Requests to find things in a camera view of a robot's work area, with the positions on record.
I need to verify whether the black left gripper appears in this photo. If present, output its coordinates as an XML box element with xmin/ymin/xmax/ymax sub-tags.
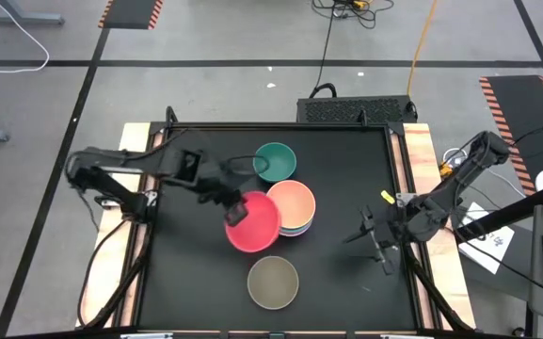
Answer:
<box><xmin>197</xmin><ymin>169</ymin><xmax>249</xmax><ymax>227</ymax></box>

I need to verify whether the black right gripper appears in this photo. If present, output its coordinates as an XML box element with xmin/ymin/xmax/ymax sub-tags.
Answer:
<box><xmin>343</xmin><ymin>204</ymin><xmax>416</xmax><ymax>277</ymax></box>

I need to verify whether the red bowl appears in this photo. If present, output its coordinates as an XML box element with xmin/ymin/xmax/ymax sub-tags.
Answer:
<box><xmin>225</xmin><ymin>190</ymin><xmax>282</xmax><ymax>254</ymax></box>

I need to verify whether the orange bowl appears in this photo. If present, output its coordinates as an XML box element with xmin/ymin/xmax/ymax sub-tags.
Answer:
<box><xmin>265</xmin><ymin>179</ymin><xmax>317</xmax><ymax>232</ymax></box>

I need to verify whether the teal green bowl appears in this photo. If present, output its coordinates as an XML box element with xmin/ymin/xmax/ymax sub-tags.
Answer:
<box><xmin>252</xmin><ymin>141</ymin><xmax>297</xmax><ymax>184</ymax></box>

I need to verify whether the beige ribbed labelled bowl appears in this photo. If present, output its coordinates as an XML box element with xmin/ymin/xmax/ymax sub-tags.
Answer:
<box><xmin>247</xmin><ymin>255</ymin><xmax>300</xmax><ymax>311</ymax></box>

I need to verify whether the light blue bowl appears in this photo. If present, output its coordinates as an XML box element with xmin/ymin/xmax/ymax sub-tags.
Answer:
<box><xmin>278</xmin><ymin>220</ymin><xmax>314</xmax><ymax>238</ymax></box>

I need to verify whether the white paper sheet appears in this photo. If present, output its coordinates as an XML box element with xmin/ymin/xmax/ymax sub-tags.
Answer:
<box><xmin>457</xmin><ymin>201</ymin><xmax>516</xmax><ymax>276</ymax></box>

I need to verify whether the black diagonal beam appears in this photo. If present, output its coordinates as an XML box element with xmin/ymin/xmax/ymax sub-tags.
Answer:
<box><xmin>454</xmin><ymin>185</ymin><xmax>543</xmax><ymax>245</ymax></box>

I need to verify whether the black perforated computer case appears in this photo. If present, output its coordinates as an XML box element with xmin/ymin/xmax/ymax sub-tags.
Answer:
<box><xmin>296</xmin><ymin>95</ymin><xmax>418</xmax><ymax>125</ymax></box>

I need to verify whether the black hazard-striped floor mat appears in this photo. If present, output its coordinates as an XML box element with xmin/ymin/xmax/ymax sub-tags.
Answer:
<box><xmin>478</xmin><ymin>74</ymin><xmax>543</xmax><ymax>198</ymax></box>
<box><xmin>98</xmin><ymin>0</ymin><xmax>165</xmax><ymax>31</ymax></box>

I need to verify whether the black aluminium table frame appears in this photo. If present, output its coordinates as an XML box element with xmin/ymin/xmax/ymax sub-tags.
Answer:
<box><xmin>75</xmin><ymin>105</ymin><xmax>478</xmax><ymax>339</ymax></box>

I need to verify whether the thin black cable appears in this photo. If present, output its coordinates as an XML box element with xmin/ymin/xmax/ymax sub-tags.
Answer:
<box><xmin>505</xmin><ymin>121</ymin><xmax>543</xmax><ymax>148</ymax></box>
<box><xmin>462</xmin><ymin>237</ymin><xmax>543</xmax><ymax>303</ymax></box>

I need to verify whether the thick black cable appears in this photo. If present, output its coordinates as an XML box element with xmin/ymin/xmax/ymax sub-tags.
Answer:
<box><xmin>75</xmin><ymin>218</ymin><xmax>129</xmax><ymax>329</ymax></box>

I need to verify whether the black power cable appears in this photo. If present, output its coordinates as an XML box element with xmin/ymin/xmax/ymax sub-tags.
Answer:
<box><xmin>309</xmin><ymin>0</ymin><xmax>339</xmax><ymax>100</ymax></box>

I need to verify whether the yellow hanging cable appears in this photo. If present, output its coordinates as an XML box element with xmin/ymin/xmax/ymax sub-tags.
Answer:
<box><xmin>406</xmin><ymin>0</ymin><xmax>439</xmax><ymax>97</ymax></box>

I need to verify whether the tangled floor cable bundle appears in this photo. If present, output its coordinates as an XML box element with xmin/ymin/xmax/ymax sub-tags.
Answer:
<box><xmin>311</xmin><ymin>0</ymin><xmax>395</xmax><ymax>30</ymax></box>

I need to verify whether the white floor cable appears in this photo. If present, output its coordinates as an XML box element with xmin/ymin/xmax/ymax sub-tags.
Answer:
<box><xmin>0</xmin><ymin>0</ymin><xmax>51</xmax><ymax>74</ymax></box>

